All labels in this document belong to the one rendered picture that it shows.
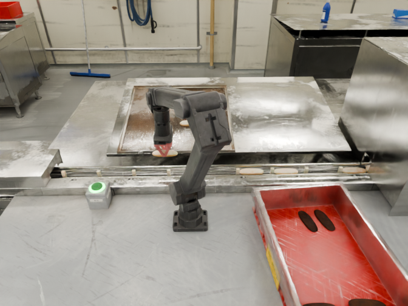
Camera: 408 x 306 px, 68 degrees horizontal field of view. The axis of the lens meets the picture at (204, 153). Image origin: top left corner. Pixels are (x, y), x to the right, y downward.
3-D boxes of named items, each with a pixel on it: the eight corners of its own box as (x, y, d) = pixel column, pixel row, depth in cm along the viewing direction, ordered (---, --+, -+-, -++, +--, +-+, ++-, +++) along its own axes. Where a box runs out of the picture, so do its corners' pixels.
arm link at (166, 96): (184, 124, 67) (228, 115, 70) (181, 98, 65) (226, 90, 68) (144, 105, 105) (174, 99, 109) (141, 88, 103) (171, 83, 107)
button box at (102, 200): (89, 217, 112) (82, 194, 106) (95, 201, 119) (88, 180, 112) (112, 216, 112) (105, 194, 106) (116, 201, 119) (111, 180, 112)
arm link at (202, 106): (200, 145, 61) (243, 134, 64) (178, 91, 66) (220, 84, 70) (175, 209, 100) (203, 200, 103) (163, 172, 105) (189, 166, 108)
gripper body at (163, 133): (153, 144, 110) (151, 127, 105) (156, 129, 118) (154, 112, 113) (171, 144, 110) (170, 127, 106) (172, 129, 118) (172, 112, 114)
